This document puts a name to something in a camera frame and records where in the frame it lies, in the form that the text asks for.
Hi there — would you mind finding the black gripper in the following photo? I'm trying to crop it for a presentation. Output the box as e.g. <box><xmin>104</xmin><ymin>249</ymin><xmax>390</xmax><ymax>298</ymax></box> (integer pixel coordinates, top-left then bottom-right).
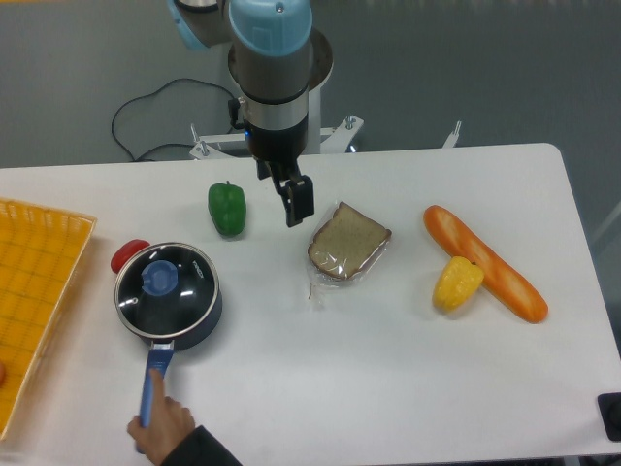
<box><xmin>246</xmin><ymin>116</ymin><xmax>314</xmax><ymax>227</ymax></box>

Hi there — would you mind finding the glass lid blue knob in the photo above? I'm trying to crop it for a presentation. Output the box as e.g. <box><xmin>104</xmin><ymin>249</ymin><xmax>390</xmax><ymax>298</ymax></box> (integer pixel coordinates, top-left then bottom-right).
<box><xmin>114</xmin><ymin>242</ymin><xmax>219</xmax><ymax>338</ymax></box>

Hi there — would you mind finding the blue saucepan with handle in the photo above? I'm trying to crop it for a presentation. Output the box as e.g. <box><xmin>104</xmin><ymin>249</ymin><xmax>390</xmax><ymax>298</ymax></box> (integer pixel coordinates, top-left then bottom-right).
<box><xmin>114</xmin><ymin>242</ymin><xmax>224</xmax><ymax>455</ymax></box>

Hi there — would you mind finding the dark sleeved forearm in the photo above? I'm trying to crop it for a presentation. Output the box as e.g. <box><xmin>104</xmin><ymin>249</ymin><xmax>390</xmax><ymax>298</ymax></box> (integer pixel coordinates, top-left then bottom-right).
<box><xmin>161</xmin><ymin>426</ymin><xmax>242</xmax><ymax>466</ymax></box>

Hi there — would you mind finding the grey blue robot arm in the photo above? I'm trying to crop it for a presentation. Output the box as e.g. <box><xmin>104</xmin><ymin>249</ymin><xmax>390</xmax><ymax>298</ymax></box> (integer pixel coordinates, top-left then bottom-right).
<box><xmin>169</xmin><ymin>1</ymin><xmax>314</xmax><ymax>226</ymax></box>

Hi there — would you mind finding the person's hand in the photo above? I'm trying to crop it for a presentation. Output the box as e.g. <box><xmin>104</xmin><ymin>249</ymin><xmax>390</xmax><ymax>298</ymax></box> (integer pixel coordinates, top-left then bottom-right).
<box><xmin>127</xmin><ymin>369</ymin><xmax>195</xmax><ymax>465</ymax></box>

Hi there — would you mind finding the green bell pepper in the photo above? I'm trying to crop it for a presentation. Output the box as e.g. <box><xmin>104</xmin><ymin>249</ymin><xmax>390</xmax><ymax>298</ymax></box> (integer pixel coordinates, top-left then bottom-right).
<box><xmin>208</xmin><ymin>182</ymin><xmax>246</xmax><ymax>238</ymax></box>

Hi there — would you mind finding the wrapped brown bread slice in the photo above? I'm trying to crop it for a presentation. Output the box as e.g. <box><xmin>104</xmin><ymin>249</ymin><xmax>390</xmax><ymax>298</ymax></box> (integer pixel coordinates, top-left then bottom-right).
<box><xmin>306</xmin><ymin>201</ymin><xmax>392</xmax><ymax>311</ymax></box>

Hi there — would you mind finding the red bell pepper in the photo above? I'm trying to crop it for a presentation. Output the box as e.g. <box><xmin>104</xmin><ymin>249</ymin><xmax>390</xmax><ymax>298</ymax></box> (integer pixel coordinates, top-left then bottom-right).
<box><xmin>111</xmin><ymin>239</ymin><xmax>150</xmax><ymax>274</ymax></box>

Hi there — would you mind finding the yellow bell pepper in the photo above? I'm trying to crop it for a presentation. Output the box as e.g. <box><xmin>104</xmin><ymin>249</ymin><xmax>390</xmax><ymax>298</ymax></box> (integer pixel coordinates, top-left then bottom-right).
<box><xmin>432</xmin><ymin>256</ymin><xmax>484</xmax><ymax>313</ymax></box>

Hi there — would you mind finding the orange baguette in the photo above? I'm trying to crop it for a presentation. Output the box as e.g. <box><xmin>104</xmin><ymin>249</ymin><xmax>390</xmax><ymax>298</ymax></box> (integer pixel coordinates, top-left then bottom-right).
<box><xmin>423</xmin><ymin>205</ymin><xmax>548</xmax><ymax>323</ymax></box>

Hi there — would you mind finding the yellow woven basket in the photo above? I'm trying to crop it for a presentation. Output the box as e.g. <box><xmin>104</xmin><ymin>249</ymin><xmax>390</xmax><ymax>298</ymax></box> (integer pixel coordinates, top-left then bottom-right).
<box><xmin>1</xmin><ymin>198</ymin><xmax>97</xmax><ymax>440</ymax></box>

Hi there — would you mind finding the black device at table edge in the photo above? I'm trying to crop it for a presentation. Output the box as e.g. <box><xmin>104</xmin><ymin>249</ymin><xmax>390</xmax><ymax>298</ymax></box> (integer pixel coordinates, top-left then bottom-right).
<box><xmin>597</xmin><ymin>392</ymin><xmax>621</xmax><ymax>442</ymax></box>

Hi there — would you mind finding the black cable on floor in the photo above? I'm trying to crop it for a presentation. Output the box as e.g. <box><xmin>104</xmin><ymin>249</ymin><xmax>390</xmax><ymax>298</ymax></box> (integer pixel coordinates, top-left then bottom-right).
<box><xmin>111</xmin><ymin>78</ymin><xmax>239</xmax><ymax>163</ymax></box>

